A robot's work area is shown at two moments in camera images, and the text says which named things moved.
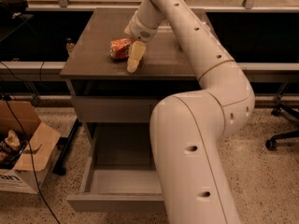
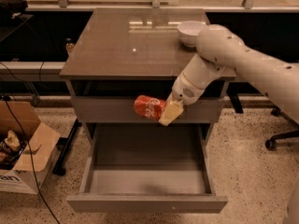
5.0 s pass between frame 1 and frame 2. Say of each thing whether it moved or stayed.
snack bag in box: stayed
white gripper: moved
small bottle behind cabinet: stayed
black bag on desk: stayed
